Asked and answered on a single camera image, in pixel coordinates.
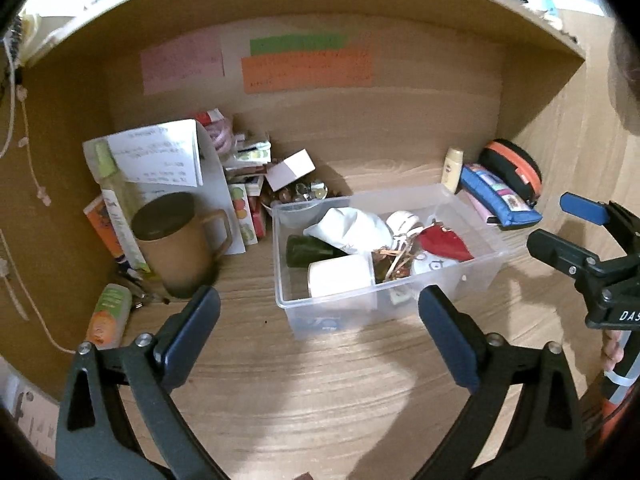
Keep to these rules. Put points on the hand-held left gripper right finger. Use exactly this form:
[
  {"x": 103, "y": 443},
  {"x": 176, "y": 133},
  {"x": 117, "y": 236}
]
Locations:
[{"x": 445, "y": 332}]

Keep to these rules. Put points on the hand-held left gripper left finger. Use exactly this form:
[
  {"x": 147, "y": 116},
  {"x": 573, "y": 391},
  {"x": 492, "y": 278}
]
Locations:
[{"x": 192, "y": 332}]

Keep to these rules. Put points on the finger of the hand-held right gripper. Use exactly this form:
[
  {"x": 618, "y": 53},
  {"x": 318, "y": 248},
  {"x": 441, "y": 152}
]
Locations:
[
  {"x": 557, "y": 249},
  {"x": 582, "y": 206}
]

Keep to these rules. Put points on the brown raffia bundle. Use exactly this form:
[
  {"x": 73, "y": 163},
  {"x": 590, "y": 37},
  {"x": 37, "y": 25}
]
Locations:
[{"x": 395, "y": 260}]

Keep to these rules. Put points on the red pouch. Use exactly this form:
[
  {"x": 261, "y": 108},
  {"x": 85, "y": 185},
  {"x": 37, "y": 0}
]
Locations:
[{"x": 445, "y": 243}]

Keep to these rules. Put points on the clear plastic storage bin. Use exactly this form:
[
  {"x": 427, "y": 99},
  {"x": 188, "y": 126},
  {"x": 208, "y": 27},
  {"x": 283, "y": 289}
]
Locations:
[{"x": 350, "y": 315}]

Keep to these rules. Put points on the white cloth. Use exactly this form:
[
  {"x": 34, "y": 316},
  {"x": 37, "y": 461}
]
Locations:
[{"x": 350, "y": 230}]

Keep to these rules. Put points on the wooden desktop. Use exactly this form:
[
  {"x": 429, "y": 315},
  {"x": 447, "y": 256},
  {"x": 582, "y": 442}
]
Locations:
[{"x": 300, "y": 400}]

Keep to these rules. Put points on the person's right hand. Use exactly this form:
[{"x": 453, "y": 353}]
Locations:
[{"x": 611, "y": 350}]

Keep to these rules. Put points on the dark pens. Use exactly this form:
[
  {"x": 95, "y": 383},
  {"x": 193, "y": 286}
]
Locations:
[{"x": 142, "y": 290}]

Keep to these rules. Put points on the white round printed case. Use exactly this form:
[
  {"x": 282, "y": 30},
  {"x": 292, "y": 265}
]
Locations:
[{"x": 436, "y": 265}]

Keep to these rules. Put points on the black orange zip case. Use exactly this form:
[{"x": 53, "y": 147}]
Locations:
[{"x": 515, "y": 167}]

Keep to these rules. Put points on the blue pencil case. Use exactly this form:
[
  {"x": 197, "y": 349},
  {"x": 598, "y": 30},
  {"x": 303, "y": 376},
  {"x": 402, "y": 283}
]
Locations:
[{"x": 500, "y": 195}]

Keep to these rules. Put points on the brown mug dark lid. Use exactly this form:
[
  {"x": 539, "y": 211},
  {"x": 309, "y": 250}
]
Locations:
[{"x": 175, "y": 252}]

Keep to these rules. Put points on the orange green wipes pack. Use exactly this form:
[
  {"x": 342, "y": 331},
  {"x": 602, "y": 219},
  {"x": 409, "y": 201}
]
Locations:
[{"x": 107, "y": 315}]

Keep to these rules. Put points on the pink pouch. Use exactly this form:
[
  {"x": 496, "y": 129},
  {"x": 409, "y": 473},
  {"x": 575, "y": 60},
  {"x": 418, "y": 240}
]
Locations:
[{"x": 478, "y": 208}]

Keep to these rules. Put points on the fruit print box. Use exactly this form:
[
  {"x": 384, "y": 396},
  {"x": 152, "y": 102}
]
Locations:
[{"x": 242, "y": 215}]

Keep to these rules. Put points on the small cream bottle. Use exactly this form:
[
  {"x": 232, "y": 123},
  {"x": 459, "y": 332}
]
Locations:
[{"x": 452, "y": 170}]

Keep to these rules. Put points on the orange carton box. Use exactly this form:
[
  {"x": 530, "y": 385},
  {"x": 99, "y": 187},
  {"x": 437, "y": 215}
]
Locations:
[{"x": 102, "y": 225}]

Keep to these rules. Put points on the tall bottle green cap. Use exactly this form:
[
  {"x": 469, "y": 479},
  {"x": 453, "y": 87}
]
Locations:
[{"x": 120, "y": 210}]

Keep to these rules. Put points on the dark green bottle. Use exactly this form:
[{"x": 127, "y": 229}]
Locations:
[{"x": 310, "y": 251}]

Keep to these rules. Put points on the white box with handwritten paper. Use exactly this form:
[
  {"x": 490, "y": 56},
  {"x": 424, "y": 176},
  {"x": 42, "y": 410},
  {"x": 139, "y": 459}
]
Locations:
[{"x": 215, "y": 180}]

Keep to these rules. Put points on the clear bowl of marbles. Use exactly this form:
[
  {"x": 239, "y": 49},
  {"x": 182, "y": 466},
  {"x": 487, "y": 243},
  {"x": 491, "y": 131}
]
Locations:
[{"x": 302, "y": 195}]

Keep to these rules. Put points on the printed paper sheet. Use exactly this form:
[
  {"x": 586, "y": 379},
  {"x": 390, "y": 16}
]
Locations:
[{"x": 30, "y": 410}]

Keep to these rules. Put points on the handwritten paper sheet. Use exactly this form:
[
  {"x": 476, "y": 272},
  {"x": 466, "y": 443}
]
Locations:
[{"x": 155, "y": 152}]

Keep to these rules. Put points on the wooden desk hutch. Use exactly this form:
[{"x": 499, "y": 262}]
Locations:
[{"x": 425, "y": 110}]

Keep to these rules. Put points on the small white box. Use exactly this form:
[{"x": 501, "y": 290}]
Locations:
[{"x": 290, "y": 170}]

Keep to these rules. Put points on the pile of small packets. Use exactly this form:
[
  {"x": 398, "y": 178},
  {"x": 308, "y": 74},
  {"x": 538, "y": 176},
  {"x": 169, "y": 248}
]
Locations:
[{"x": 252, "y": 152}]

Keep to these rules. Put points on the pink sticky note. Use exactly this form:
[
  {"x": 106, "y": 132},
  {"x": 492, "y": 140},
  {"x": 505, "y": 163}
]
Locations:
[{"x": 182, "y": 60}]

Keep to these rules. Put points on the orange sticky note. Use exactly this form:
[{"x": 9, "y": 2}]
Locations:
[{"x": 307, "y": 72}]

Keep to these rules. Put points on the green sticky note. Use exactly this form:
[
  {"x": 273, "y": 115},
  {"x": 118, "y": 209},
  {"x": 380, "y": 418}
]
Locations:
[{"x": 300, "y": 45}]

